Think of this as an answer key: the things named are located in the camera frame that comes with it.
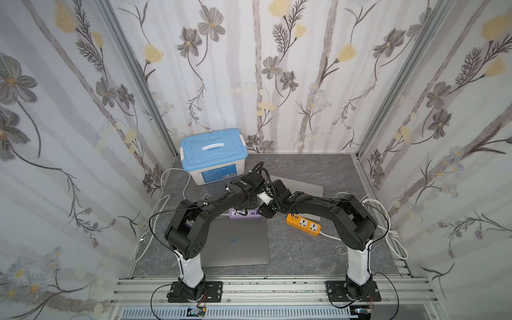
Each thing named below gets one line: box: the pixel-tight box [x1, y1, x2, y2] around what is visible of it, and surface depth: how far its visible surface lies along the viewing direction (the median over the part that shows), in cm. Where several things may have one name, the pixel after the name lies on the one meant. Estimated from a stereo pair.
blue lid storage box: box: [179, 128, 249, 186], surface depth 102 cm
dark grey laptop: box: [200, 218, 270, 268], surface depth 87 cm
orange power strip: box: [286, 213, 322, 237], surface depth 92 cm
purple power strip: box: [228, 208, 263, 220], surface depth 95 cm
